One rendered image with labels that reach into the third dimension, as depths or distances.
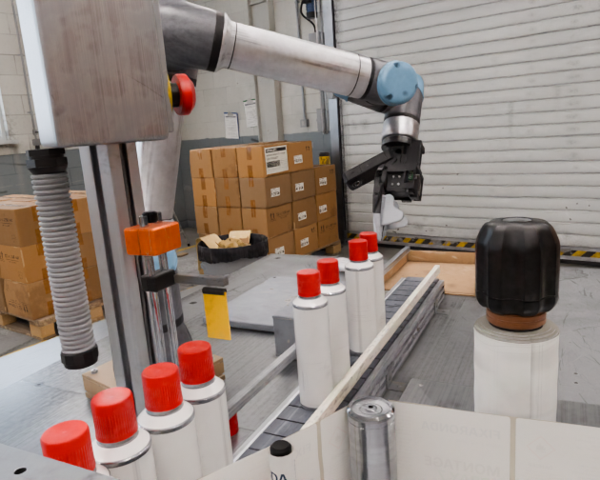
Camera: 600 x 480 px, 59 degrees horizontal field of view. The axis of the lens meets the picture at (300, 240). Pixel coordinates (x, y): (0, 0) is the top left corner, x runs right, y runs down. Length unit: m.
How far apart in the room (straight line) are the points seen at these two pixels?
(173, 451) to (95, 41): 0.35
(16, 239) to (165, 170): 2.93
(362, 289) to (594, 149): 3.97
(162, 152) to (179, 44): 0.22
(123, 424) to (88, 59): 0.29
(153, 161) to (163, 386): 0.61
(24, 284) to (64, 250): 3.45
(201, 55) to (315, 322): 0.46
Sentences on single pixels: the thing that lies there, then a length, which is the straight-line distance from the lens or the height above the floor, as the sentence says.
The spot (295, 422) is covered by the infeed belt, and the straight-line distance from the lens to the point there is 0.80.
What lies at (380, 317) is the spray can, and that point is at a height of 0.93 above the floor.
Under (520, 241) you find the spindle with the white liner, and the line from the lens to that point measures 0.56.
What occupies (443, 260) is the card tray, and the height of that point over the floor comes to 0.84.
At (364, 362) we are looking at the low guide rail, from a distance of 0.88.
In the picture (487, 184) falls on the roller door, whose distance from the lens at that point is 5.02.
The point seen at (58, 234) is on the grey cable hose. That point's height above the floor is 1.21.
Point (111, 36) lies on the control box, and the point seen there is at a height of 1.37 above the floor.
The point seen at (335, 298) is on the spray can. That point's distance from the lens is 0.81.
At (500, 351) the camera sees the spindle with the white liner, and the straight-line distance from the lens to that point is 0.59.
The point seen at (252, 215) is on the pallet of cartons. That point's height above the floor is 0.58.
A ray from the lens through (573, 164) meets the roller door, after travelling 4.82.
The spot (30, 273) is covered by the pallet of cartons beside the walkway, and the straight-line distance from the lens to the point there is 3.96.
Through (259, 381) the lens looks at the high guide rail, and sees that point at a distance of 0.74.
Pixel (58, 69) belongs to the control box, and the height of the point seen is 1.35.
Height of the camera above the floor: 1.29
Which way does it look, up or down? 12 degrees down
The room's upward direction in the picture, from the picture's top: 4 degrees counter-clockwise
